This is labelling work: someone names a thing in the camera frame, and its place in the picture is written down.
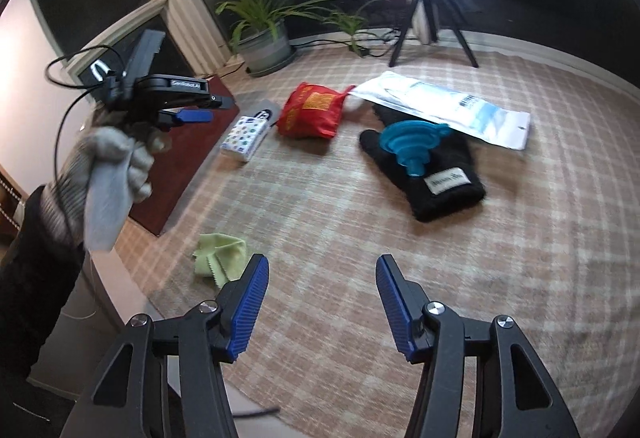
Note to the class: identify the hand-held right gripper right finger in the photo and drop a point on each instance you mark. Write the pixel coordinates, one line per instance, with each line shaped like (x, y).
(395, 308)

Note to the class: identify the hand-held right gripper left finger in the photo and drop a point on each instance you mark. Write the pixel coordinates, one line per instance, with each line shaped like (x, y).
(247, 303)

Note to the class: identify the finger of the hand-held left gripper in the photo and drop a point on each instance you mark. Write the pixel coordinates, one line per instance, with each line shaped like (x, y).
(215, 100)
(192, 116)

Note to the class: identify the dark red box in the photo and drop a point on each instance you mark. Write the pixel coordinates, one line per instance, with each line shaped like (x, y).
(170, 188)

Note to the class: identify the black fuzzy glove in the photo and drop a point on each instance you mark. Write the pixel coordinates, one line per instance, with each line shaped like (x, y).
(440, 205)

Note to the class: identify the white plastic package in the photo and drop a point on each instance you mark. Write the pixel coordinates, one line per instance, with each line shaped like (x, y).
(450, 107)

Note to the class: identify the person's left forearm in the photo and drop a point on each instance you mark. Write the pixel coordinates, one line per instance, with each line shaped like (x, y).
(35, 278)

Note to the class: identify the person's left hand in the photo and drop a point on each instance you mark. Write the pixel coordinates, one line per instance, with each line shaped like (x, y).
(112, 167)

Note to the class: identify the white dotted tissue pack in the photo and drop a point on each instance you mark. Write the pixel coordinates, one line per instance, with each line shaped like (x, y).
(242, 137)

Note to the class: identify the grey pouch with black circle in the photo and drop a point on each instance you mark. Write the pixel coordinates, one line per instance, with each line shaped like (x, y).
(265, 112)

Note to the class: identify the light green cloth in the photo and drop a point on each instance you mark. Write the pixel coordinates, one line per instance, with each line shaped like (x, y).
(217, 253)

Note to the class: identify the large potted plant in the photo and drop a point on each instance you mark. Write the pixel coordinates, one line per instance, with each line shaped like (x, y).
(265, 50)

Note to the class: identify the red fabric bag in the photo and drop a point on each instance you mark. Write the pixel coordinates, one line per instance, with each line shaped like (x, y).
(310, 110)

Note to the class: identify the plaid mat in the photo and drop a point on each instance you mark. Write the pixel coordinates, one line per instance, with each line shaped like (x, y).
(325, 198)

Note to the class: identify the small green plant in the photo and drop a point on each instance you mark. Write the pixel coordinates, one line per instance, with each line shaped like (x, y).
(350, 25)

